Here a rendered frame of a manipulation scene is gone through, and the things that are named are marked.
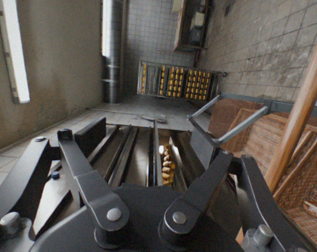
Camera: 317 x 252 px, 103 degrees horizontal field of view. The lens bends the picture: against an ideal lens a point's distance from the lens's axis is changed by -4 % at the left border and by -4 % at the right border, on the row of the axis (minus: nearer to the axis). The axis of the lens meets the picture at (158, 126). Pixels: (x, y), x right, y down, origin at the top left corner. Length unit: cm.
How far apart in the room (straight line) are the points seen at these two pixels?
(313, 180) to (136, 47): 514
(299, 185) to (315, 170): 10
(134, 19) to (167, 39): 124
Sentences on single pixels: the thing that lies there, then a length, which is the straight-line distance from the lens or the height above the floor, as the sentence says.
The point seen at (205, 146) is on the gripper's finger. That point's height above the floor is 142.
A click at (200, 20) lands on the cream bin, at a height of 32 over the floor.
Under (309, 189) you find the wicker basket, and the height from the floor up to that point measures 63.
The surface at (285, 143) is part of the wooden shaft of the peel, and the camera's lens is 38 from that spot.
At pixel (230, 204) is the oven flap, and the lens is 97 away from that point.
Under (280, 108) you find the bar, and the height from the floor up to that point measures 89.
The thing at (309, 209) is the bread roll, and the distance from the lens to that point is 106.
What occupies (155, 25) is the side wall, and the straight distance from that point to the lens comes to 547.
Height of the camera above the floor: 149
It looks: 4 degrees down
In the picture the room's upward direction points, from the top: 84 degrees counter-clockwise
